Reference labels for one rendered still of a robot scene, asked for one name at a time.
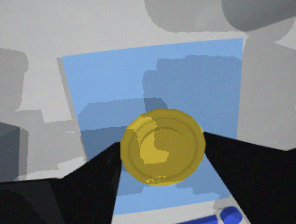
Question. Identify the grey dish rack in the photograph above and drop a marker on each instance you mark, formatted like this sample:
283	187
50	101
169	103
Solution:
9	152

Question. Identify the yellow plate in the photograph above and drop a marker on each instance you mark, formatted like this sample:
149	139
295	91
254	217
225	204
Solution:
162	147

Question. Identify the light blue flat mat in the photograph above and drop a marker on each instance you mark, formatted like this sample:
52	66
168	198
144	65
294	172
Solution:
110	89

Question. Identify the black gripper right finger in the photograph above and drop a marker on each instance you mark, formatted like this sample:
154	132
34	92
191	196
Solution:
261	179

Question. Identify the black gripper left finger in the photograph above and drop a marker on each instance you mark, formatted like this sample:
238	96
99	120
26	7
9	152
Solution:
85	196

